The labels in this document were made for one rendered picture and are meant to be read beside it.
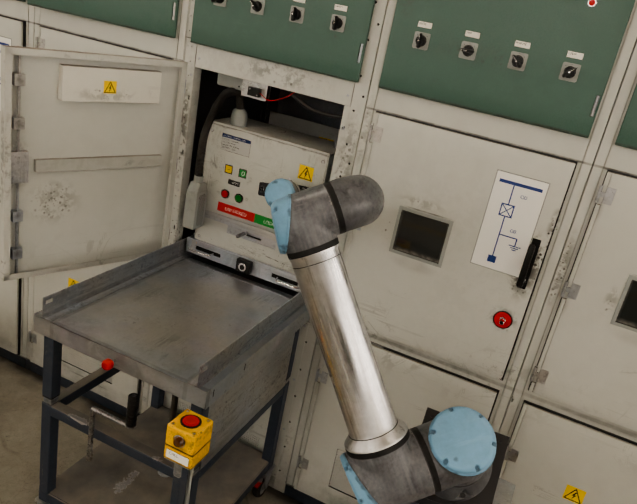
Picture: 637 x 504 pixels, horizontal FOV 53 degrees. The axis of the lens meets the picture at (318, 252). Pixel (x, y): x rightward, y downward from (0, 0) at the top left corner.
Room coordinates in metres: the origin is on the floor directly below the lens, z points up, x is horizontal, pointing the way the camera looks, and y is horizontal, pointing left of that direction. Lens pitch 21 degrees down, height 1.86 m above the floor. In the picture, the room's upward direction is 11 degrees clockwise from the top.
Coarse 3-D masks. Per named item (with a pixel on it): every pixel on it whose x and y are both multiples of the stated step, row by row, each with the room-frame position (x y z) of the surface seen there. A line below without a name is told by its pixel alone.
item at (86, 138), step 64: (64, 64) 1.97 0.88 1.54; (128, 64) 2.15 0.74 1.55; (64, 128) 1.99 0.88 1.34; (128, 128) 2.17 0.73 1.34; (0, 192) 1.84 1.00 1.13; (64, 192) 2.00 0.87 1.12; (128, 192) 2.18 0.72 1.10; (0, 256) 1.84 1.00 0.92; (64, 256) 2.01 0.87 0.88; (128, 256) 2.17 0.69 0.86
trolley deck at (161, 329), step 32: (128, 288) 1.94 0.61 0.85; (160, 288) 1.98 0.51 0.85; (192, 288) 2.03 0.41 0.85; (224, 288) 2.08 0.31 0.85; (256, 288) 2.14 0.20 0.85; (64, 320) 1.65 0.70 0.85; (96, 320) 1.69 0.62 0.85; (128, 320) 1.73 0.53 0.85; (160, 320) 1.77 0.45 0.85; (192, 320) 1.81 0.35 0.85; (224, 320) 1.85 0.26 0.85; (256, 320) 1.89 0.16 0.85; (288, 320) 1.94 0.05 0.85; (96, 352) 1.57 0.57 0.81; (128, 352) 1.55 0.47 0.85; (160, 352) 1.59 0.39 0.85; (192, 352) 1.62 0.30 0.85; (256, 352) 1.69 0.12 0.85; (160, 384) 1.49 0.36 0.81; (224, 384) 1.52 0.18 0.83
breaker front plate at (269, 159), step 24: (216, 144) 2.29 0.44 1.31; (264, 144) 2.23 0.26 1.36; (288, 144) 2.19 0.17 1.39; (216, 168) 2.29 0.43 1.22; (240, 168) 2.25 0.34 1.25; (264, 168) 2.22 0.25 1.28; (288, 168) 2.19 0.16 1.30; (216, 192) 2.28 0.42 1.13; (240, 192) 2.25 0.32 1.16; (264, 216) 2.21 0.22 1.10; (216, 240) 2.27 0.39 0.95; (240, 240) 2.24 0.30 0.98; (264, 240) 2.20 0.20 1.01; (288, 264) 2.17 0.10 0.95
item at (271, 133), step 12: (216, 120) 2.33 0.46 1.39; (228, 120) 2.38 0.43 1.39; (252, 120) 2.47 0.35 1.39; (252, 132) 2.24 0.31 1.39; (264, 132) 2.29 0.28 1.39; (276, 132) 2.33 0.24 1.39; (288, 132) 2.38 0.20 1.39; (300, 144) 2.21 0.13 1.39; (312, 144) 2.25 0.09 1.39; (324, 144) 2.29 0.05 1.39; (324, 180) 2.14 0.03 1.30
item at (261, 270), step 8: (200, 240) 2.30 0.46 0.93; (200, 248) 2.28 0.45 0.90; (208, 248) 2.27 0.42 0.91; (216, 248) 2.26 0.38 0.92; (216, 256) 2.26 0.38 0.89; (224, 256) 2.25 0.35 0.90; (232, 256) 2.23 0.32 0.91; (240, 256) 2.22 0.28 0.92; (224, 264) 2.24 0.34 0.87; (232, 264) 2.23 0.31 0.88; (256, 264) 2.20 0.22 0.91; (264, 264) 2.19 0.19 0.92; (256, 272) 2.20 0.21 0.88; (264, 272) 2.18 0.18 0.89; (272, 272) 2.17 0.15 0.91; (280, 272) 2.16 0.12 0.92; (288, 272) 2.16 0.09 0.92; (272, 280) 2.17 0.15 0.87; (280, 280) 2.16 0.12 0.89; (288, 280) 2.15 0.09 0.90; (296, 280) 2.14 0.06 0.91; (288, 288) 2.15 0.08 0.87
